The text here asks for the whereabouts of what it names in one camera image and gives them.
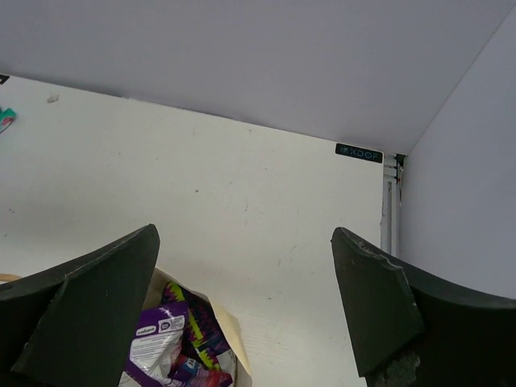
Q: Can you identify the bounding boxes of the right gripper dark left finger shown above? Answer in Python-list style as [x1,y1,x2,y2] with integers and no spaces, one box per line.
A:
[1,224,160,386]

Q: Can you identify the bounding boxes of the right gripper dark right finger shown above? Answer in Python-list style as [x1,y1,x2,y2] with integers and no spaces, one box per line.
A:
[331,227,515,386]

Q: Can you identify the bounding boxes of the purple Fox's candy bag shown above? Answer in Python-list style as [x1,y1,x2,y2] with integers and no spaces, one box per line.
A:
[123,300,235,387]

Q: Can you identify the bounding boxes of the brown paper bag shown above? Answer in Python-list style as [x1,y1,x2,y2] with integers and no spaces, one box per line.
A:
[0,265,255,387]

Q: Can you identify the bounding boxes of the teal tissue packet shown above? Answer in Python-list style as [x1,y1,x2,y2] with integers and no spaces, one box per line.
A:
[0,108,17,133]

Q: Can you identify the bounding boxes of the dark blue logo sticker right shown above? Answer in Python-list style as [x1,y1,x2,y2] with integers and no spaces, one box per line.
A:
[335,144,384,164]

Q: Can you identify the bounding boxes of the aluminium table frame rail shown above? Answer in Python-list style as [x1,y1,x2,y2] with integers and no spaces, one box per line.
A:
[381,153,406,256]

